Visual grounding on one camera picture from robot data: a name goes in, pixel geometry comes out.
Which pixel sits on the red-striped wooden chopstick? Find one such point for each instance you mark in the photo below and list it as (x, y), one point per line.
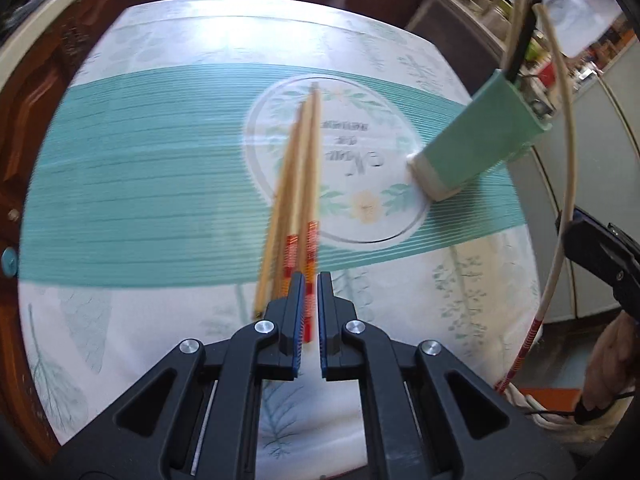
(275, 230)
(311, 210)
(570, 160)
(295, 200)

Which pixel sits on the printed teal white tablecloth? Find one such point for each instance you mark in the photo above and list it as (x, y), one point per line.
(150, 160)

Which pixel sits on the green utensil holder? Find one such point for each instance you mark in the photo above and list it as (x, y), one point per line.
(475, 135)

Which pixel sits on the small metal knob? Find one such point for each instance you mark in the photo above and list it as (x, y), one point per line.
(12, 214)

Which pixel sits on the blue round knob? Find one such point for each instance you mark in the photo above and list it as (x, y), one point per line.
(7, 260)

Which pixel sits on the person's right hand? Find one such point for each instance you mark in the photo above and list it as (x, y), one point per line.
(615, 360)

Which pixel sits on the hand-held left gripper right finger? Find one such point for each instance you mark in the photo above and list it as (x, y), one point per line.
(326, 325)

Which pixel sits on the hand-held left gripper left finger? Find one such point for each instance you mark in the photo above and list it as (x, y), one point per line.
(299, 325)

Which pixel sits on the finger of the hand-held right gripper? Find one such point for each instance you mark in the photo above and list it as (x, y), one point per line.
(600, 260)
(585, 217)

